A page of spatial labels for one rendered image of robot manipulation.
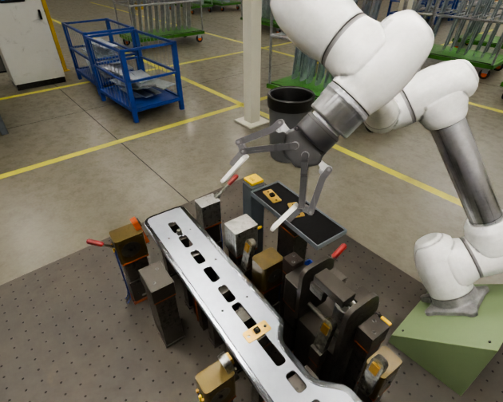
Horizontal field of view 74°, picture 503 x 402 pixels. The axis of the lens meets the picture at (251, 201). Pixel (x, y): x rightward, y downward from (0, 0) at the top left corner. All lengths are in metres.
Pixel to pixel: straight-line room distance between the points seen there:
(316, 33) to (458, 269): 1.01
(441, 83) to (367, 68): 0.57
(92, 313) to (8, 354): 0.30
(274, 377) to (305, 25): 0.83
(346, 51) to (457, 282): 1.01
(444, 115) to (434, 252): 0.49
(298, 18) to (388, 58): 0.16
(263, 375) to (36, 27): 6.69
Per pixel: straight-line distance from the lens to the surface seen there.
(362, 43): 0.60
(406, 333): 1.45
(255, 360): 1.03
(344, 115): 0.59
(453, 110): 1.17
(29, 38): 7.12
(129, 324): 1.53
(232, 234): 1.20
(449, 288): 1.41
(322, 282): 0.96
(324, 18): 0.62
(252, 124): 4.71
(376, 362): 0.96
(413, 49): 0.61
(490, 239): 1.36
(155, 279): 1.19
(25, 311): 1.76
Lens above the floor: 1.91
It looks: 37 degrees down
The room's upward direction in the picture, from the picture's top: straight up
